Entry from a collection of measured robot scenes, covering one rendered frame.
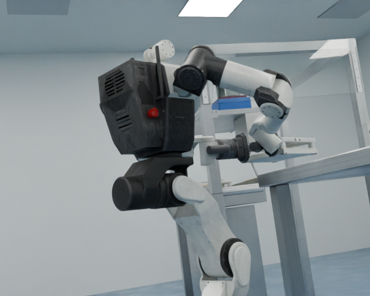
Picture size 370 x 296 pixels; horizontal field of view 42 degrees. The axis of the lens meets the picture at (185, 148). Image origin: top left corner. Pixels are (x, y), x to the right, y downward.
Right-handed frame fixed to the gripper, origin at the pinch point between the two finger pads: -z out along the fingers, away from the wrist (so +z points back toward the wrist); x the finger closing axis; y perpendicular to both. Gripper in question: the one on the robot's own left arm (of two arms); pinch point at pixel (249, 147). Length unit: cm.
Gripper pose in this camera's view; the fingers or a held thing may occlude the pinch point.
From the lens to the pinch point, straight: 215.2
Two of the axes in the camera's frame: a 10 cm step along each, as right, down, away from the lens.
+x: 1.4, 9.8, -1.2
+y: 5.4, -1.8, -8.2
